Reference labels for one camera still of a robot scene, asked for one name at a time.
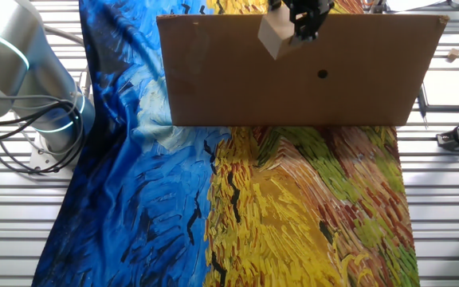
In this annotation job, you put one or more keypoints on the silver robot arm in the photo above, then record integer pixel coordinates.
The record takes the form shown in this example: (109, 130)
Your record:
(2, 60)

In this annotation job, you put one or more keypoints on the brown cardboard board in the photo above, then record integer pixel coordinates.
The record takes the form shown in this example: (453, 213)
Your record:
(221, 79)

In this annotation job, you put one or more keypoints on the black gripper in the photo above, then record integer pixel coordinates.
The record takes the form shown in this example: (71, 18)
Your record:
(309, 8)

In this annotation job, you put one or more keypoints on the small wooden cube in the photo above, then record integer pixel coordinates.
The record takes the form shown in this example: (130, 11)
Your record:
(453, 54)

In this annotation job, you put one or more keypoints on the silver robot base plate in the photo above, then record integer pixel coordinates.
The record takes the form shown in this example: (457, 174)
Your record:
(42, 157)

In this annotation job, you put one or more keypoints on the light wooden block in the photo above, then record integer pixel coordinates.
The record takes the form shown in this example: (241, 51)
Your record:
(275, 34)

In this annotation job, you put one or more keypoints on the painted wheat field cloth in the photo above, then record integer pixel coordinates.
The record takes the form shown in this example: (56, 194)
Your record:
(134, 199)

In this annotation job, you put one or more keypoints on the black pen tool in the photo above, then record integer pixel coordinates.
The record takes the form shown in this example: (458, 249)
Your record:
(422, 105)

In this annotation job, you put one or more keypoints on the flat grey metal plate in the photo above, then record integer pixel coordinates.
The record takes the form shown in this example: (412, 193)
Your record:
(444, 89)

